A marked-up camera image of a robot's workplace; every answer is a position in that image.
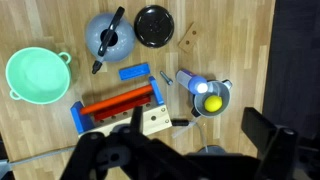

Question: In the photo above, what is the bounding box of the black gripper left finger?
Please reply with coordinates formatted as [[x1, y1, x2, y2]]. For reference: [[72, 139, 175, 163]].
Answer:
[[59, 106, 188, 180]]

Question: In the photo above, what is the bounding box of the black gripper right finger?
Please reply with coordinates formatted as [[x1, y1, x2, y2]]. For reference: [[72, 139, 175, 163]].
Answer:
[[241, 107, 299, 180]]

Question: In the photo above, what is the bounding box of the mint-green bowl with loop handles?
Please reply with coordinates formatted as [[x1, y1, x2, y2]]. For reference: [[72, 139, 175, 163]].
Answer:
[[5, 46, 73, 105]]

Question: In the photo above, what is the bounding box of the yellow lemon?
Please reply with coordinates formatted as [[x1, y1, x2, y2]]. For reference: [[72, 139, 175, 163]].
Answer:
[[203, 94, 224, 113]]

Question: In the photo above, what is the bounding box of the grey cooking pot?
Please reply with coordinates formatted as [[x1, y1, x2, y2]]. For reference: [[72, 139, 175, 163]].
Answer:
[[191, 79, 233, 119]]

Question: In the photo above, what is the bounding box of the blue rectangular toy block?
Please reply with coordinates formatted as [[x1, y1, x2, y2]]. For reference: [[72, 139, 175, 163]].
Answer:
[[118, 62, 151, 81]]

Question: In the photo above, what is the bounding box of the grey metal bolt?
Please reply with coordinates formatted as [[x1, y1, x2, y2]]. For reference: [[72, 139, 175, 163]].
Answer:
[[159, 70, 174, 86]]

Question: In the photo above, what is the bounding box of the blue bottle with white cap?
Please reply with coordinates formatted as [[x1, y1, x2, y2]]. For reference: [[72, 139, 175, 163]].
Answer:
[[175, 68, 209, 95]]

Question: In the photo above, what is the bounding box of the black round lid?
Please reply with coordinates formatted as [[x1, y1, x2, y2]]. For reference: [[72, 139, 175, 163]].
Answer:
[[133, 4, 175, 49]]

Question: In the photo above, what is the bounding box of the wooden block with two holes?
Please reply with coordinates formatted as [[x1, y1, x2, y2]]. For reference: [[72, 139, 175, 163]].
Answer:
[[177, 21, 201, 54]]

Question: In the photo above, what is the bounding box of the grey cable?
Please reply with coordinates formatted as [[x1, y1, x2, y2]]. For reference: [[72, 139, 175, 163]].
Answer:
[[0, 146, 79, 172]]

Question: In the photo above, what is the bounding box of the metal-sheathed lamp cable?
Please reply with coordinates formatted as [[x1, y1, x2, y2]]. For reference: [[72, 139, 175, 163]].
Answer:
[[195, 122, 210, 153]]

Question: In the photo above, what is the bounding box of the grey kettle with black handle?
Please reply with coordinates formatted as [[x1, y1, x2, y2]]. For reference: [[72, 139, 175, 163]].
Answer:
[[84, 5, 137, 75]]

